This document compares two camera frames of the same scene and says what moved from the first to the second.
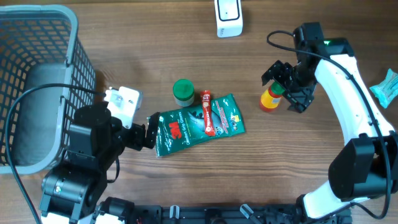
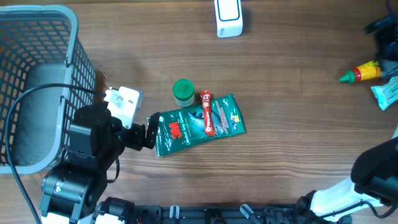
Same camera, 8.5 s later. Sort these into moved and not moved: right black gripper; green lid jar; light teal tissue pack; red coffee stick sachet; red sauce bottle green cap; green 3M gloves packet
Moved: right black gripper; red sauce bottle green cap
Not moved: red coffee stick sachet; green 3M gloves packet; green lid jar; light teal tissue pack
